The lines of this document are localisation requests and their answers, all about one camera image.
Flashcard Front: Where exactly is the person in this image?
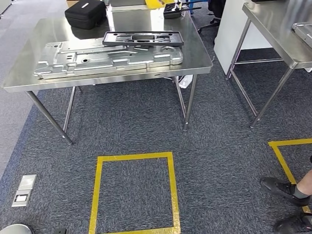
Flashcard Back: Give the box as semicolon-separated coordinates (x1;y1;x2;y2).
260;155;312;234

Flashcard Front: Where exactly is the grey moulded fixture tray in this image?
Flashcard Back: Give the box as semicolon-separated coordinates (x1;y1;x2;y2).
33;38;184;80

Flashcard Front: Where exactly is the stainless steel workbench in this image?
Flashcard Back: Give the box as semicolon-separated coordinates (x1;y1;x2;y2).
1;7;213;145

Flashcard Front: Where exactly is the chrome stanchion base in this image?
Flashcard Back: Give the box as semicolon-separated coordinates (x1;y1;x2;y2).
0;223;32;234

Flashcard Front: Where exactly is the black case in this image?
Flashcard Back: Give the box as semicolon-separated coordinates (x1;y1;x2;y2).
64;0;107;31

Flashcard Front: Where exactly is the white power strip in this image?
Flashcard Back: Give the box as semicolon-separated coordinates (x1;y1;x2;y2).
179;74;193;90

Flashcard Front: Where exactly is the black chair base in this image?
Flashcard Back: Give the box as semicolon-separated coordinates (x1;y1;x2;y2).
198;0;227;35

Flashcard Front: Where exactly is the white table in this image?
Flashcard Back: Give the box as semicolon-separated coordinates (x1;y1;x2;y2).
107;0;167;14

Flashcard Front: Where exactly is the white cabinet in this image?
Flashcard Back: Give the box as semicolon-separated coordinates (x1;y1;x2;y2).
213;0;273;76

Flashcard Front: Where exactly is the stainless steel table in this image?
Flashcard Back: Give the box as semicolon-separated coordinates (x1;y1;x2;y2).
225;0;312;130

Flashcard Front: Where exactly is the black remote controller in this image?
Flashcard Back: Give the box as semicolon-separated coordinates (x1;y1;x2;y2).
163;1;202;20

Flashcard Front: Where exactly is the yellow floor tape square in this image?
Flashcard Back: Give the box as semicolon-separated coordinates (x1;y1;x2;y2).
88;151;182;234
267;137;312;214

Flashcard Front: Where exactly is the grey floor outlet cover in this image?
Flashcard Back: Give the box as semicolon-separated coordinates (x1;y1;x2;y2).
11;174;37;208

